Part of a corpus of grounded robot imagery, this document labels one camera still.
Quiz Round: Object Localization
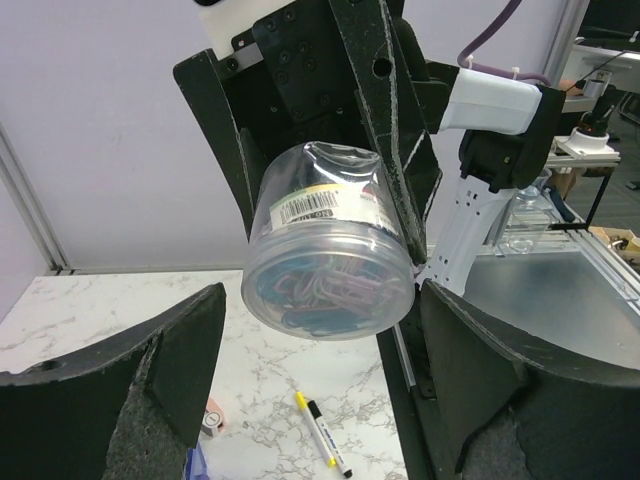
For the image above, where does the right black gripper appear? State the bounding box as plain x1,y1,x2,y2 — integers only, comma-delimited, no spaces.
173,1,442,263

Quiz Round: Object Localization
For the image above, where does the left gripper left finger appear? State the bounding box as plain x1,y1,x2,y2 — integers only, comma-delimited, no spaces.
1,283,226,479

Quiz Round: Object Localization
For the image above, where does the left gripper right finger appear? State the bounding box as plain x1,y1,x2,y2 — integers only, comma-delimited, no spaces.
420,281,639,479

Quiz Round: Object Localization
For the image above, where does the clear tape roll pack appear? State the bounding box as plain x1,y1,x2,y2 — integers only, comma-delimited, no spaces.
241,141,415,341

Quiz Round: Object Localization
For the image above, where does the four-compartment pastel organizer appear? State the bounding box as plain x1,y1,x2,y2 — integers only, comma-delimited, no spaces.
182,443,210,480

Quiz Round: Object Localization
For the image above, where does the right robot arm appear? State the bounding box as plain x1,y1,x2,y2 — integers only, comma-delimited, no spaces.
173,1,565,293

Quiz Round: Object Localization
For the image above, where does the yellow white marker pen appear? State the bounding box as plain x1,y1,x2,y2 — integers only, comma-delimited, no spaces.
294,391,353,479

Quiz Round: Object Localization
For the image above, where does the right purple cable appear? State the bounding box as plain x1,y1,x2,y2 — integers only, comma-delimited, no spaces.
458,0,551,84

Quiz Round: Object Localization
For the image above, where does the aluminium frame rail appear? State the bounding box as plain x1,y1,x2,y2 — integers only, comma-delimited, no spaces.
1,125,76,275

